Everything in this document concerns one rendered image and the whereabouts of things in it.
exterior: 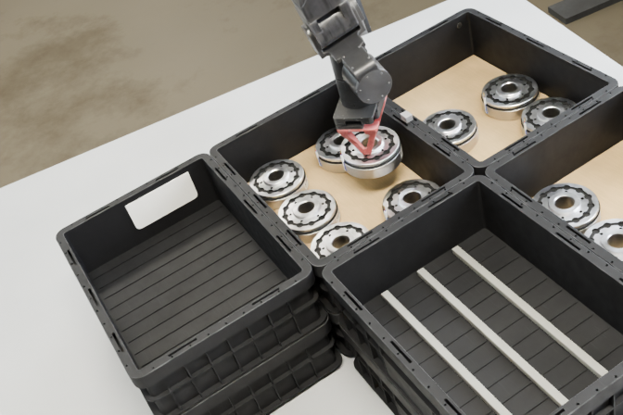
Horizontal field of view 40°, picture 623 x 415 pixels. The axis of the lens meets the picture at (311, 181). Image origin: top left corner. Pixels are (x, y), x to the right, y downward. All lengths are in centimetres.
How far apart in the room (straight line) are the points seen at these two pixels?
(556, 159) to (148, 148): 99
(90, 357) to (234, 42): 237
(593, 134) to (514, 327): 38
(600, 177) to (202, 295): 68
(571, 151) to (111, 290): 80
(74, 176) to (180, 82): 164
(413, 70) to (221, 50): 213
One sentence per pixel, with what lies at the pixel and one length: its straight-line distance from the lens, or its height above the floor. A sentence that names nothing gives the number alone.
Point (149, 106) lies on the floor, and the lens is 355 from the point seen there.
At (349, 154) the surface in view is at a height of 92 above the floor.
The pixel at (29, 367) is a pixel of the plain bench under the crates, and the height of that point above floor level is 70.
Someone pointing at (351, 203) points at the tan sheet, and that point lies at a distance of 147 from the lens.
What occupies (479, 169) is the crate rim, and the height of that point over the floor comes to 93.
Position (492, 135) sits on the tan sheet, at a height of 83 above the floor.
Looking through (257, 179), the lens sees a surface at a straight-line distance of 154.
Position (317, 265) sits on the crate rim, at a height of 93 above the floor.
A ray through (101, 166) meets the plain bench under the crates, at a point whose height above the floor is 70.
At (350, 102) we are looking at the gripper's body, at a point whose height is 104.
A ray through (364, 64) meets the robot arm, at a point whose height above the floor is 114.
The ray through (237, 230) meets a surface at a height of 83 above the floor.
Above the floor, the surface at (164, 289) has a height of 83.
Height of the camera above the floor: 180
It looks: 39 degrees down
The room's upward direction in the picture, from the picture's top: 18 degrees counter-clockwise
